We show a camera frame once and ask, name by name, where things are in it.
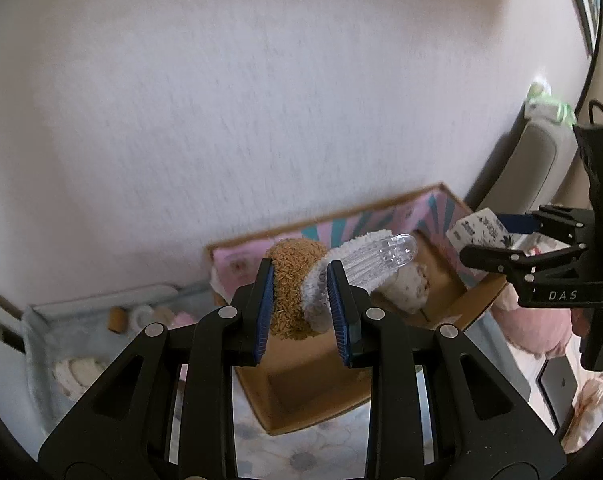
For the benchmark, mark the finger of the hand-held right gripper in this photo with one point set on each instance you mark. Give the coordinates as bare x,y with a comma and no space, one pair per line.
486,257
519,222

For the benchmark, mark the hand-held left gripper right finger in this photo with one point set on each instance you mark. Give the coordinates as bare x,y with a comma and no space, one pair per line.
339,310

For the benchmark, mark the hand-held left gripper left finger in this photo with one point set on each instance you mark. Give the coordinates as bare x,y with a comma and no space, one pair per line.
264,305

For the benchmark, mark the grey fuzzy sock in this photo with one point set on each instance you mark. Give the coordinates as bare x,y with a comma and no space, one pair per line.
314,305

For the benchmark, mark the white black printed packet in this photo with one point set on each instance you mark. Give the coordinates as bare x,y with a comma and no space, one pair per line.
476,230

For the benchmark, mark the brown fuzzy sock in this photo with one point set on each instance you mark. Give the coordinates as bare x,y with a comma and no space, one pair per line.
291,280

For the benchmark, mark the cardboard box with pink lining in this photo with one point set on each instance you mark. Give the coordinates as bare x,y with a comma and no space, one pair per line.
306,365

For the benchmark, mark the clear plastic case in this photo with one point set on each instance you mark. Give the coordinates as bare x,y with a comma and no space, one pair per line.
381,257

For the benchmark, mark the white speckled sock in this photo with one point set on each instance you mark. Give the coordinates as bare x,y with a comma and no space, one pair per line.
406,290

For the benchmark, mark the pink plush pillow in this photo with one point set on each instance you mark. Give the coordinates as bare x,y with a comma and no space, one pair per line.
531,325

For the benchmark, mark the beige tape roll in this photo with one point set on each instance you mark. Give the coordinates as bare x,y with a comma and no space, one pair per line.
164,316

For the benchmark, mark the white tape roll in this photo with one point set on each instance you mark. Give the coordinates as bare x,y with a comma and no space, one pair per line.
142,317

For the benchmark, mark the dark tablet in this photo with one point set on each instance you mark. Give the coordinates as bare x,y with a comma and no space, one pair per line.
559,390

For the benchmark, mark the brown tape roll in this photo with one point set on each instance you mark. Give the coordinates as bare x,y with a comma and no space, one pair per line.
116,320

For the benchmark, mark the pink crumpled blanket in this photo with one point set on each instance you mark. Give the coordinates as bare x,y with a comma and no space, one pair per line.
586,410

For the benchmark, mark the clear plastic storage bin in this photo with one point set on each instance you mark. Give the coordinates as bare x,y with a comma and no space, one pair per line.
46,340

